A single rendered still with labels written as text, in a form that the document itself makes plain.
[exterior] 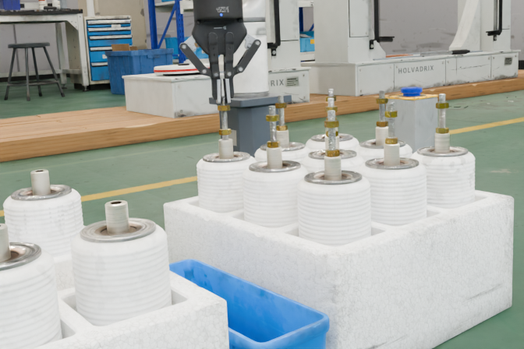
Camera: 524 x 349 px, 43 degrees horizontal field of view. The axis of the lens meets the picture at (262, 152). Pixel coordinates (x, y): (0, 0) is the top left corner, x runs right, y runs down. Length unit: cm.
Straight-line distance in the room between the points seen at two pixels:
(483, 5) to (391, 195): 395
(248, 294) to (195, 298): 21
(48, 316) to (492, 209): 66
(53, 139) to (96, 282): 219
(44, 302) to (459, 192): 63
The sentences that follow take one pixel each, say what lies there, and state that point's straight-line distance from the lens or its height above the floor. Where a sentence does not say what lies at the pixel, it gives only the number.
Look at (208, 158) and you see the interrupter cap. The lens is 105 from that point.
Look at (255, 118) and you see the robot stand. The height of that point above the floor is 25.
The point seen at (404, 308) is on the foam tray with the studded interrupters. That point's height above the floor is 8.
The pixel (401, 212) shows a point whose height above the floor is 19.
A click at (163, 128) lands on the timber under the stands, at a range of 302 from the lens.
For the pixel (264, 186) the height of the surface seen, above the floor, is 23.
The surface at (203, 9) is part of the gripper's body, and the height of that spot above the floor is 48.
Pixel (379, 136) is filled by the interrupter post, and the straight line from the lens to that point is 111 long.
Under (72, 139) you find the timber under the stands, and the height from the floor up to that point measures 6.
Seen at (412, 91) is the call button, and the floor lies 32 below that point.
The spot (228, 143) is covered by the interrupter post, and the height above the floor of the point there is 28.
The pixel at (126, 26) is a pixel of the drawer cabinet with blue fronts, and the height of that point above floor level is 59.
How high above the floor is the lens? 44
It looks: 10 degrees down
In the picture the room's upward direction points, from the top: 3 degrees counter-clockwise
